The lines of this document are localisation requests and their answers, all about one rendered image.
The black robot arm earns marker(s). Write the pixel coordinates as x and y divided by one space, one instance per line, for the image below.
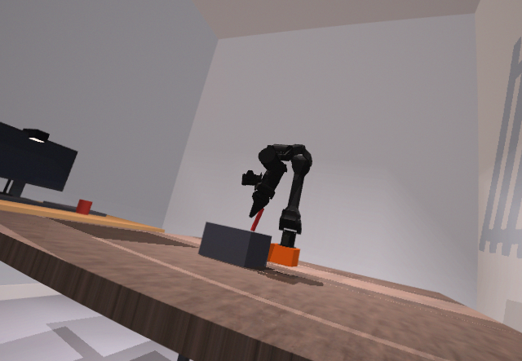
271 157

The red peg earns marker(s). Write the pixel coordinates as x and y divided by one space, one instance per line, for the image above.
256 221

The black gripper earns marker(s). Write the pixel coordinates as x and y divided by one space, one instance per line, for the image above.
265 189

